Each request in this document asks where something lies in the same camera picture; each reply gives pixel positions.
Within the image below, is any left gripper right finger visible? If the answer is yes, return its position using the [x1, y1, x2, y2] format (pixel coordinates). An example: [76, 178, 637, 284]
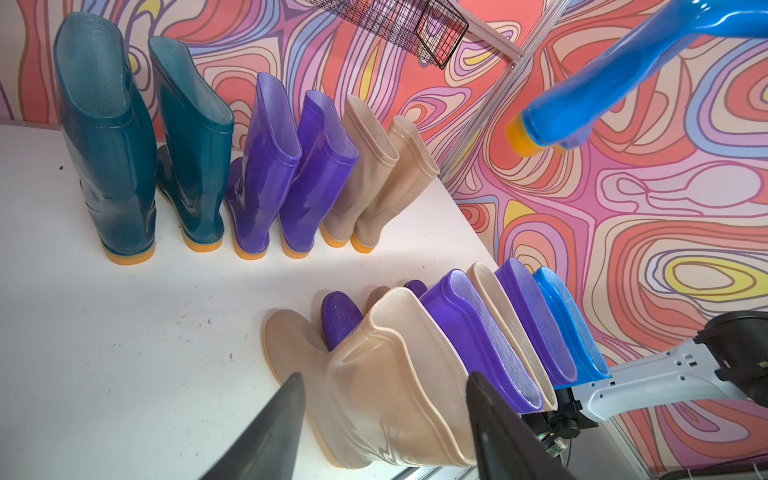
[466, 372, 573, 480]

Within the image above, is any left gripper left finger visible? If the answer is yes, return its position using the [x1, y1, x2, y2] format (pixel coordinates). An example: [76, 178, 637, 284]
[203, 372, 306, 479]

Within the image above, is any blue boot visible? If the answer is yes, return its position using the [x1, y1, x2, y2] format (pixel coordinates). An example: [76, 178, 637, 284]
[505, 1, 767, 157]
[533, 267, 610, 390]

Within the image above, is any dark purple boot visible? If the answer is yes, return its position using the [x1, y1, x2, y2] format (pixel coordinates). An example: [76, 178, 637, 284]
[279, 90, 359, 259]
[225, 72, 302, 260]

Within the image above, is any beige boot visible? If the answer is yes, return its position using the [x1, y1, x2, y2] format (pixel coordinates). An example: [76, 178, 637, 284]
[262, 287, 476, 469]
[405, 262, 557, 412]
[351, 115, 439, 254]
[320, 95, 399, 248]

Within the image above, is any teal boot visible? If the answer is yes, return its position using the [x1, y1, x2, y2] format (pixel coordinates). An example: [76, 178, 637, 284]
[148, 36, 234, 253]
[53, 12, 158, 265]

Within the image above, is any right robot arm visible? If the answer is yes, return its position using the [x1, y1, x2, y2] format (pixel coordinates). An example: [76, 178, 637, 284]
[572, 311, 767, 422]

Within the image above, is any purple boot front left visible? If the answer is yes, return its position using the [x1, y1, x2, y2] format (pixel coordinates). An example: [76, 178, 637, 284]
[319, 268, 546, 416]

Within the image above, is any purple boot front right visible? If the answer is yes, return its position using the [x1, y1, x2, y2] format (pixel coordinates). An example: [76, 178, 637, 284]
[403, 257, 578, 388]

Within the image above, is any black wire basket back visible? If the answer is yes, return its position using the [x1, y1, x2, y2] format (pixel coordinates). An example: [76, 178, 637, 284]
[312, 0, 469, 69]

